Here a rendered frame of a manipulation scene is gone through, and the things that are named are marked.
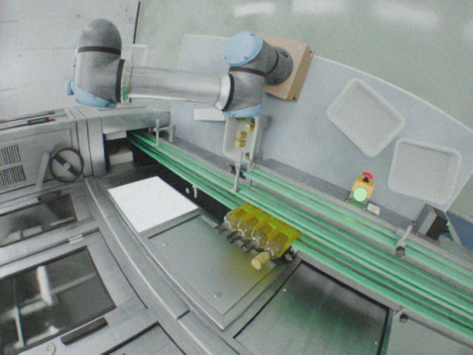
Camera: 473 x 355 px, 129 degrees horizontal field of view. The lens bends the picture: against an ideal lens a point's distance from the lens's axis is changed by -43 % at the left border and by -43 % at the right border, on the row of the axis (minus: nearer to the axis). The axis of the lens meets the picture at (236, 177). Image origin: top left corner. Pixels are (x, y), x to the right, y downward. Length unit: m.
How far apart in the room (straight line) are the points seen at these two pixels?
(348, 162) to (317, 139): 0.15
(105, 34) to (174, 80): 0.21
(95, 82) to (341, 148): 0.79
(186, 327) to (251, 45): 0.77
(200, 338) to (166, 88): 0.64
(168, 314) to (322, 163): 0.75
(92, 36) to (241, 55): 0.38
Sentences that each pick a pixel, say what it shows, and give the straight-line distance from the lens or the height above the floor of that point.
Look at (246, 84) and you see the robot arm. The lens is 0.59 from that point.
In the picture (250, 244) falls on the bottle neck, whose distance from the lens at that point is 0.60.
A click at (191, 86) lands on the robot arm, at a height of 1.19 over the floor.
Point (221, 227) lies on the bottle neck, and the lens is 0.65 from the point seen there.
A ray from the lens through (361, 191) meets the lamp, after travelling 0.70.
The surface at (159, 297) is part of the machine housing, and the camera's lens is 0.65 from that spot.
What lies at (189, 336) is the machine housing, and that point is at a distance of 0.60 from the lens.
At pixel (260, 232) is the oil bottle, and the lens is 0.63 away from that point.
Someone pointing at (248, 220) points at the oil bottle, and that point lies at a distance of 0.68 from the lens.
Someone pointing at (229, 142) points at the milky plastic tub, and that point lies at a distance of 0.96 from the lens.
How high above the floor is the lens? 1.52
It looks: 46 degrees down
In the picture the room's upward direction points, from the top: 110 degrees counter-clockwise
